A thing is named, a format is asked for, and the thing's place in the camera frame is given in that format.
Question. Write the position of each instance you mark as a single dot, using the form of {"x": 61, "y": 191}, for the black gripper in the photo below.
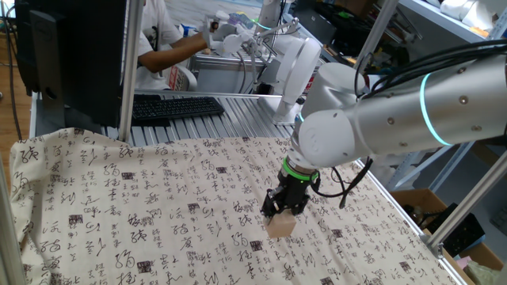
{"x": 293, "y": 192}

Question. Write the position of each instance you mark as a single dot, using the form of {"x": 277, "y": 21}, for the small wooden cube block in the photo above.
{"x": 281, "y": 227}

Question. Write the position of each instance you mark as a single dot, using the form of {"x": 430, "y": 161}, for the white haptic control device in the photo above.
{"x": 293, "y": 67}

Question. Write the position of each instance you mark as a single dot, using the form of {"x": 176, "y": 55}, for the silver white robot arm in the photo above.
{"x": 396, "y": 118}

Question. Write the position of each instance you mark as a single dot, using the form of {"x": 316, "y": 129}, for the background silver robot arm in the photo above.
{"x": 269, "y": 14}

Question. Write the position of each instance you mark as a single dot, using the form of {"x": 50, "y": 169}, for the person right forearm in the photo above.
{"x": 170, "y": 55}

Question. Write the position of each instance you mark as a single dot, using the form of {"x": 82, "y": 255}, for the person right hand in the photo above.
{"x": 208, "y": 33}

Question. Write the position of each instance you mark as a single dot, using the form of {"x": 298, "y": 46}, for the white foam blocks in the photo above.
{"x": 384, "y": 172}

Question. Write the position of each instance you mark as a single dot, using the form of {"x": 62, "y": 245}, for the grey blue shelf rack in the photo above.
{"x": 404, "y": 168}

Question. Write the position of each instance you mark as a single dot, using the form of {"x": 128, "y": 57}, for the calligraphy print beige tablecloth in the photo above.
{"x": 158, "y": 217}

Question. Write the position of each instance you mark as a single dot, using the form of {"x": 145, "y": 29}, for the cardboard box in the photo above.
{"x": 416, "y": 196}

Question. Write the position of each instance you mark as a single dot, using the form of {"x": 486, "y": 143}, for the silver metal workbench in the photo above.
{"x": 222, "y": 79}

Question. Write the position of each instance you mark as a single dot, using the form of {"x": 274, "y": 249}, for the black keyboard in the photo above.
{"x": 178, "y": 107}

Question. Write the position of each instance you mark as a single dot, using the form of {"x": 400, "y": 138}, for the white chair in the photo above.
{"x": 186, "y": 77}

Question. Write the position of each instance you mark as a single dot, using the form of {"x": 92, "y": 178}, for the black case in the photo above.
{"x": 455, "y": 233}

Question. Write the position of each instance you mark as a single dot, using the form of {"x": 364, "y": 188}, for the black equipment cases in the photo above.
{"x": 340, "y": 27}

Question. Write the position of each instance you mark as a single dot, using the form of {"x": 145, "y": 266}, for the pale green bundle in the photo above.
{"x": 483, "y": 273}

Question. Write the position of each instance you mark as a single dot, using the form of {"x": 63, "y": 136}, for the person in white shirt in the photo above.
{"x": 158, "y": 20}

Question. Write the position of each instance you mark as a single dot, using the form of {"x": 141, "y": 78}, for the black computer monitor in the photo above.
{"x": 87, "y": 59}

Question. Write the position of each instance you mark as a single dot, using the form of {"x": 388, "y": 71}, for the white plastic bundle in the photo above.
{"x": 475, "y": 10}

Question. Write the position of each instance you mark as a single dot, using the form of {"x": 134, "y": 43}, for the aluminium frame post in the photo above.
{"x": 130, "y": 79}
{"x": 380, "y": 23}
{"x": 467, "y": 204}
{"x": 8, "y": 237}

